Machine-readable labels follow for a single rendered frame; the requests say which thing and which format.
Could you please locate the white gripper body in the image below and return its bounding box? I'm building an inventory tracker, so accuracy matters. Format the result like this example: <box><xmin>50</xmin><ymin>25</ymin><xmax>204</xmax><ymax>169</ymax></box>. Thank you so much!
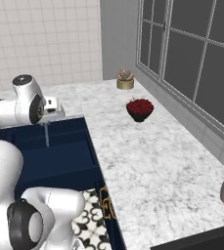
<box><xmin>42</xmin><ymin>103</ymin><xmax>67</xmax><ymax>125</ymax></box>

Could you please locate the navy blue drawer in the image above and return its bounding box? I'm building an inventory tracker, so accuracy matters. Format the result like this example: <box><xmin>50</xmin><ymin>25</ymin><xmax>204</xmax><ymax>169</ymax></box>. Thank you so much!
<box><xmin>0</xmin><ymin>115</ymin><xmax>128</xmax><ymax>250</ymax></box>

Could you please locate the succulent in tan pot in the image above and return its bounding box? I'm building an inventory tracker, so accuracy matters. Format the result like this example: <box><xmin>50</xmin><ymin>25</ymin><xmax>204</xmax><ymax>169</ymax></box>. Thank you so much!
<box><xmin>115</xmin><ymin>68</ymin><xmax>136</xmax><ymax>91</ymax></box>

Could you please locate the black bowl of red flowers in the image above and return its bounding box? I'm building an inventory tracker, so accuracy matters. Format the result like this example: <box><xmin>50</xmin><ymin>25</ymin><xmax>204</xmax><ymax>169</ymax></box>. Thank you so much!
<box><xmin>125</xmin><ymin>97</ymin><xmax>156</xmax><ymax>123</ymax></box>

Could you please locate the grey framed window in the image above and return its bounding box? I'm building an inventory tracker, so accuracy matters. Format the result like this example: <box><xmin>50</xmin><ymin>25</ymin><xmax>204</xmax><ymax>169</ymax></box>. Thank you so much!
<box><xmin>135</xmin><ymin>0</ymin><xmax>224</xmax><ymax>145</ymax></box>

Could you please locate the gold drawer handle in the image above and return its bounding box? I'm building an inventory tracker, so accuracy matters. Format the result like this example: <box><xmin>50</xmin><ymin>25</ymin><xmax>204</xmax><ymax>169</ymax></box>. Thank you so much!
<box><xmin>100</xmin><ymin>186</ymin><xmax>116</xmax><ymax>221</ymax></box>

